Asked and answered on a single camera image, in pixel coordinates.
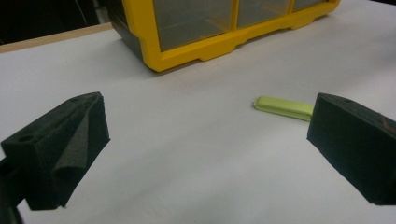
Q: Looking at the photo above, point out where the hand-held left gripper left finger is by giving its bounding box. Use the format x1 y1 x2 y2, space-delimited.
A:
0 91 111 212

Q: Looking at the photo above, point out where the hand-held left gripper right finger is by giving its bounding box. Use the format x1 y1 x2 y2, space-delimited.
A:
306 91 396 207

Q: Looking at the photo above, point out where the light green clip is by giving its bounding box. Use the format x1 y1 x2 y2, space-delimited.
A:
253 95 315 122

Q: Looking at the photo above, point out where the yellow drawer organizer cabinet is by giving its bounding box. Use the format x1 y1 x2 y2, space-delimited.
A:
106 0 342 74

